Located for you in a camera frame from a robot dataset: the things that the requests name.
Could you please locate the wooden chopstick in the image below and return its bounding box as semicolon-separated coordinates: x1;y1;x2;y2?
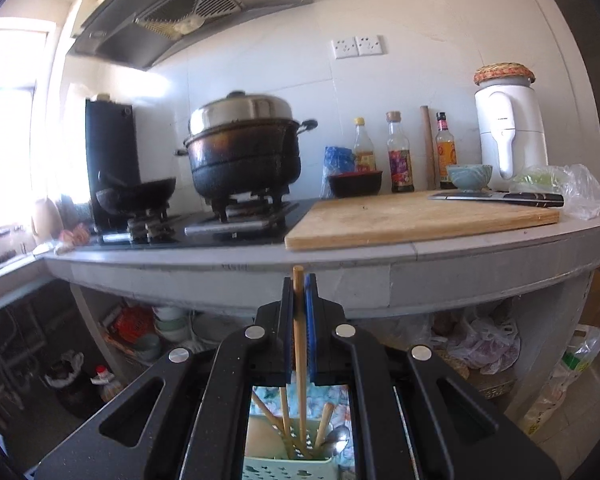
279;387;296;460
251;391;311;458
292;266;308;455
314;402;335;451

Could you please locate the floral quilted table cloth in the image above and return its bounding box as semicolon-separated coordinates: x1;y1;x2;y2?
244;384;358;479

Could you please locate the white plate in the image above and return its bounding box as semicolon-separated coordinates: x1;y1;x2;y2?
190;312;253;347

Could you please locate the steel spoon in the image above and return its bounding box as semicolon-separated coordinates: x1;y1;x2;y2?
321;425;351;460

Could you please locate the stack of bowls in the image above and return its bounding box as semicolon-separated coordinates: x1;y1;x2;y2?
152;307;190;342

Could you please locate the gas stove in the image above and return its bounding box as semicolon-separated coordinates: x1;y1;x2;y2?
88;200;316;250

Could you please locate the wooden cutting board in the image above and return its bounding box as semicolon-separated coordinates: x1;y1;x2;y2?
285;192;560;252

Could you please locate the green star-cut utensil caddy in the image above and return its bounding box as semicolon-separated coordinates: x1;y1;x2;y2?
242;457;340;480

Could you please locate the red snack package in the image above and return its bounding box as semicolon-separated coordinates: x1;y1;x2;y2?
112;307;155;344

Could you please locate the plastic bag under counter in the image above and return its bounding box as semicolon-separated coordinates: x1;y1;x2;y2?
446;318;521;375

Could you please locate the red cap bottle on floor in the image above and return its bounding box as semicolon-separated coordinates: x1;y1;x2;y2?
91;365;123;403

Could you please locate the black red bowl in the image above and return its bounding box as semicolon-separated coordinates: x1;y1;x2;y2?
328;170;382;198

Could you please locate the blue plastic bag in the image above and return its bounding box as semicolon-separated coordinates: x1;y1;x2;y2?
321;146;355;200

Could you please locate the black wok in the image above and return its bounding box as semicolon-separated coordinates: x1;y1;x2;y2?
96;171;176;214

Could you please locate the large black cooking pot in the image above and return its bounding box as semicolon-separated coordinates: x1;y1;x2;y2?
175;90;318;202

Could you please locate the yellow cap oil bottle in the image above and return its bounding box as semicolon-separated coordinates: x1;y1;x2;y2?
353;117;377;172

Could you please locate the dark sauce bottle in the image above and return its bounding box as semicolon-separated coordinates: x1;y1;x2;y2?
386;110;415;193

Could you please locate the wooden rolling pin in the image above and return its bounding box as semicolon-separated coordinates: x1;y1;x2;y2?
419;105;437;190

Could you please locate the light blue ceramic bowl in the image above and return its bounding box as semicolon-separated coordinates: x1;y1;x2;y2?
446;164;492;191

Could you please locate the red label sauce bottle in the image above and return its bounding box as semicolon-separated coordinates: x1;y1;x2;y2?
436;112;456;190

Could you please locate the black splash guard panel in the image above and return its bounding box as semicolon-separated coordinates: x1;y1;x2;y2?
85;100;140;233

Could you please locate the white rice sack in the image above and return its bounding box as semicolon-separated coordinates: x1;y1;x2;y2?
518;324;600;437

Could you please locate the white air fryer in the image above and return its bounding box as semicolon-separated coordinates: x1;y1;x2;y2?
475;76;548;191

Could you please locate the clear bag with vegetables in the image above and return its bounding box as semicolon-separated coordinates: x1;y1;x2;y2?
508;164;600;220

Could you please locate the woven straw lid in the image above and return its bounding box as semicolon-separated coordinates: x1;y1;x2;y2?
474;62;535;86

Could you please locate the range hood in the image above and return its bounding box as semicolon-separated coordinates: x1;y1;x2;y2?
69;0;313;70

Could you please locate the kitchen knife black handle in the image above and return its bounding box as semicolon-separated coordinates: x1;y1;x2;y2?
429;190;565;208

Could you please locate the wall socket plate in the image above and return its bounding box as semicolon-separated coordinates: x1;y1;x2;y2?
330;35;385;60

